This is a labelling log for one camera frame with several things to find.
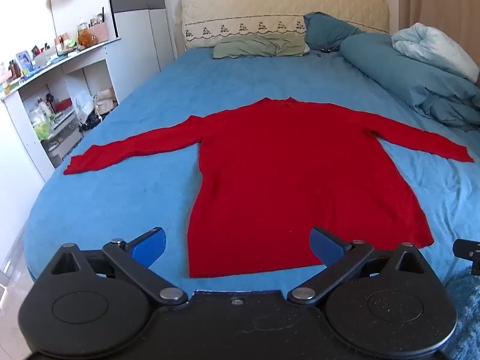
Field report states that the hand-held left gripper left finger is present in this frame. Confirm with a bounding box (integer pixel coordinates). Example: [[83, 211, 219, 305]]
[[50, 227, 189, 305]]

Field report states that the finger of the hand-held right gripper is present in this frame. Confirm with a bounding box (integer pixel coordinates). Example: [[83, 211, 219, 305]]
[[452, 238, 480, 268]]

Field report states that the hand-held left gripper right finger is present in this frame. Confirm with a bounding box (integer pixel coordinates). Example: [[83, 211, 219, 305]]
[[286, 226, 436, 307]]

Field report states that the red sweater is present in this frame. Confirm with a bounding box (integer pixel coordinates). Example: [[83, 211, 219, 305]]
[[63, 97, 475, 279]]

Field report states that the blue fluffy rug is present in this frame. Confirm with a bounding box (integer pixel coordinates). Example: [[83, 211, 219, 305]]
[[442, 268, 480, 360]]

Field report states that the bed with blue sheet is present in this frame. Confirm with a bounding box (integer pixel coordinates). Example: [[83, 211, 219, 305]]
[[23, 49, 480, 294]]

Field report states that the white bag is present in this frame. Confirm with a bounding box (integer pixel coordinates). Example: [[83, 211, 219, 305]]
[[94, 89, 118, 118]]

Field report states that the green plastic bag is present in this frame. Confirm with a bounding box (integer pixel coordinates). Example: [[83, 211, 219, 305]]
[[33, 114, 53, 142]]

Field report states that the white shelf unit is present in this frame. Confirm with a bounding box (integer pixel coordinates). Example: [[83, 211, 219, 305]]
[[0, 35, 121, 181]]

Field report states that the blue duvet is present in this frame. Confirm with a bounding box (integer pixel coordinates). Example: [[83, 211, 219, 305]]
[[339, 32, 480, 132]]

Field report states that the white and grey wardrobe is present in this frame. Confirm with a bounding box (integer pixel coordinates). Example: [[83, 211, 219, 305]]
[[107, 0, 177, 104]]

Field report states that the light blue blanket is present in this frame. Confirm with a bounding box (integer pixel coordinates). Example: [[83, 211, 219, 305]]
[[391, 22, 480, 83]]

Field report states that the green pillow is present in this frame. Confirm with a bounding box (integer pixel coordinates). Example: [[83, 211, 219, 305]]
[[212, 33, 309, 59]]

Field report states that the blue pillow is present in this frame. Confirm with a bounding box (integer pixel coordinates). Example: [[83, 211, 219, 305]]
[[303, 12, 363, 52]]

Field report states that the brown teddy bear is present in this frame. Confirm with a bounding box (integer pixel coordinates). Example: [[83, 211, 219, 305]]
[[77, 29, 99, 48]]

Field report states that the pink basket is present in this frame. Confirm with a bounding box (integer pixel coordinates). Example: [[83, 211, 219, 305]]
[[88, 20, 109, 44]]

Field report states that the cream padded headboard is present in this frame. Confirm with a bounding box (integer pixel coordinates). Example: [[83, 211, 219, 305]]
[[181, 0, 390, 50]]

